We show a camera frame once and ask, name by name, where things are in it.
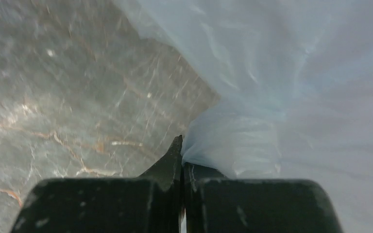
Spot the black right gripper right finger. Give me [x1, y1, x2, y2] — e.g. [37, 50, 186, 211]
[184, 163, 342, 233]

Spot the translucent blue trash bag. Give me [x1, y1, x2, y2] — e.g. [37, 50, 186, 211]
[116, 0, 373, 233]

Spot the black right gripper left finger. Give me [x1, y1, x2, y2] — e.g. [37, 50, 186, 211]
[11, 136, 183, 233]

